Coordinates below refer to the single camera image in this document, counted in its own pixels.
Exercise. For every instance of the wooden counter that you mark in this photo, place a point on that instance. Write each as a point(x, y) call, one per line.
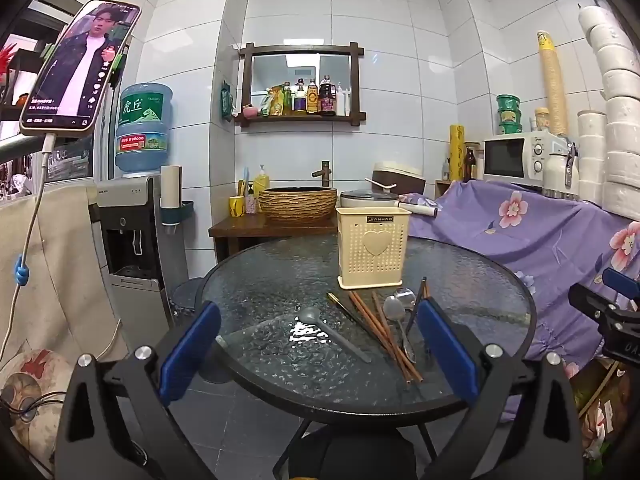
point(240, 230)

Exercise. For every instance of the small clear bottle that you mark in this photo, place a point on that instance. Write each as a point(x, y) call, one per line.
point(446, 170)

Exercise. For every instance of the white kettle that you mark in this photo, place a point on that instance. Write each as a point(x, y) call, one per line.
point(555, 170)

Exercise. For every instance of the yellow roll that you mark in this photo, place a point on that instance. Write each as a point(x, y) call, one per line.
point(457, 155)

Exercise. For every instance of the stack of green bowls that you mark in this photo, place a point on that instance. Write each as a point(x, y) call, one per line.
point(509, 115)

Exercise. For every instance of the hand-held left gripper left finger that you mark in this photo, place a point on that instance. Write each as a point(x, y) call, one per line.
point(190, 350)

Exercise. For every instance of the grey plastic spoon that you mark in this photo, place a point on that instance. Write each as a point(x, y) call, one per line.
point(308, 314)

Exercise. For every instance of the cream plastic utensil holder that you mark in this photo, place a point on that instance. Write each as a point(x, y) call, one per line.
point(372, 255)

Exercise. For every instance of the stack of paper cups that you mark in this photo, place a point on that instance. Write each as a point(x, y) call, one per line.
point(552, 85)

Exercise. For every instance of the dark soy sauce bottle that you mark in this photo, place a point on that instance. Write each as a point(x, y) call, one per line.
point(327, 100)

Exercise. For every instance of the black stool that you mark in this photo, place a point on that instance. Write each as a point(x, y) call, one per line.
point(350, 450)

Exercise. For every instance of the blue water jug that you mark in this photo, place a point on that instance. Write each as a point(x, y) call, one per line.
point(142, 130)

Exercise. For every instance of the cream jar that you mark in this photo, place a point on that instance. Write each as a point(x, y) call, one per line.
point(542, 120)

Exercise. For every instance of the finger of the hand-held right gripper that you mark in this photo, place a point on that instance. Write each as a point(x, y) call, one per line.
point(595, 305)
point(622, 285)

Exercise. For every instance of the wooden box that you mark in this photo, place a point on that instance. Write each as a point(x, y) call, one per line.
point(442, 189)

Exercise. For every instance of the amber sauce bottle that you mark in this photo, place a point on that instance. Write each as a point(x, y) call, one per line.
point(312, 100)

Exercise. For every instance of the smartphone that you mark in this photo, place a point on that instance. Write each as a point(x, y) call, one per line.
point(75, 70)

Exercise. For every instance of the woven basin sink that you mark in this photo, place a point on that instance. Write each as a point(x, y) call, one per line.
point(297, 205)

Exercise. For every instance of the white squeeze bottle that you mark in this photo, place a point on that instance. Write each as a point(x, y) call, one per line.
point(340, 102)

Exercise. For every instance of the floral bag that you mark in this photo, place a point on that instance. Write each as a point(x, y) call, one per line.
point(605, 400)

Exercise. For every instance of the round grey stool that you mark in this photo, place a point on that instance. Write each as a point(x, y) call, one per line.
point(187, 292)

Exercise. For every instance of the white microwave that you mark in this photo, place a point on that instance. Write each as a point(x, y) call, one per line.
point(505, 157)

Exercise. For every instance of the green hanging packet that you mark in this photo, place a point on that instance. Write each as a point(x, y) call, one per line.
point(228, 101)

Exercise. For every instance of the brown white rice cooker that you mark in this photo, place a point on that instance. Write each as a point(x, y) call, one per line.
point(395, 177)

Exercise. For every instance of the toothbrush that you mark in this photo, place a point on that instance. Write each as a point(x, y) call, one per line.
point(244, 180)

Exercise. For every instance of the white paper cup tube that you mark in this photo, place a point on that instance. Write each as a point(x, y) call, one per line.
point(170, 185)

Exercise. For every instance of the purple floral cloth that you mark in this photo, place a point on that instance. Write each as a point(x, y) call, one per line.
point(550, 240)

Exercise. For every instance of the yellow cup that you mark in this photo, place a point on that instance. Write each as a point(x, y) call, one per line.
point(236, 206)

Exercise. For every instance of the yellow green snack packet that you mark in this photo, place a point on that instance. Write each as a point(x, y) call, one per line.
point(270, 102)

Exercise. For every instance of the black chopstick gold band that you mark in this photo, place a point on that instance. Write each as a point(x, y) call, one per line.
point(415, 305)
point(350, 312)

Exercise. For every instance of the green glass bottle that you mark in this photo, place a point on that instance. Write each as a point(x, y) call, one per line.
point(286, 100)

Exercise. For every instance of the green phone clamp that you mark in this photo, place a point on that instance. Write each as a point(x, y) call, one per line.
point(120, 62)

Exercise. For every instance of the teal cup holder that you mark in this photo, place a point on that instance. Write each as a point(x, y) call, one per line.
point(182, 212)

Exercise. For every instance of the yellow soap dispenser bottle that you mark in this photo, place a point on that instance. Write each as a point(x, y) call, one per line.
point(261, 185)

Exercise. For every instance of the brown glass bottle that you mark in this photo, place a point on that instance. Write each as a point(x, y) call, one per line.
point(471, 165)

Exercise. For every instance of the white pan with lid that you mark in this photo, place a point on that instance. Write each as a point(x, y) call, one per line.
point(365, 199)

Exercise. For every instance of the bronze faucet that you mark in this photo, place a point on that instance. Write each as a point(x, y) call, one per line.
point(324, 172)

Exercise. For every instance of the beige cloth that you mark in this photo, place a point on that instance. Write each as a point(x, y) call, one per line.
point(55, 270)

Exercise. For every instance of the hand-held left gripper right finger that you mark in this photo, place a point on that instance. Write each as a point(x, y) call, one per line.
point(447, 350)

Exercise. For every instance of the round glass table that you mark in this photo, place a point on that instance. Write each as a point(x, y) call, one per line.
point(280, 280)

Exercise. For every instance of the small pink bowl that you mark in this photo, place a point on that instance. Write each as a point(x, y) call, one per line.
point(249, 110)

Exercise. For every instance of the grey water dispenser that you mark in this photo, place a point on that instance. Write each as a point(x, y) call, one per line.
point(130, 240)

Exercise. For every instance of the stack of toilet paper rolls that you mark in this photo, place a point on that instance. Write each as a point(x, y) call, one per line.
point(620, 135)

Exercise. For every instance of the metal spoon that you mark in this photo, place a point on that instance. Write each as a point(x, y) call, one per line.
point(393, 308)
point(405, 296)

